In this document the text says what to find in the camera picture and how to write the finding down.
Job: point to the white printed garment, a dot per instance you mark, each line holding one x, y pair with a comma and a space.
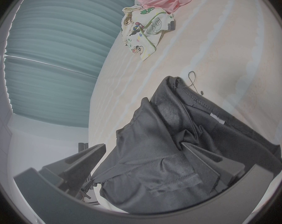
150, 27

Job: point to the blue-green curtain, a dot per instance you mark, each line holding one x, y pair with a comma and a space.
61, 31
50, 94

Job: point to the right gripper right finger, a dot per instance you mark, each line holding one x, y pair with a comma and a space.
213, 169

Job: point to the bed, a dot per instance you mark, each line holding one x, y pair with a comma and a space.
224, 55

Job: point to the black T-shirt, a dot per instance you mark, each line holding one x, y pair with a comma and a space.
150, 148

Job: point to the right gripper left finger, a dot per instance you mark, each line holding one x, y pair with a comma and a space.
75, 171

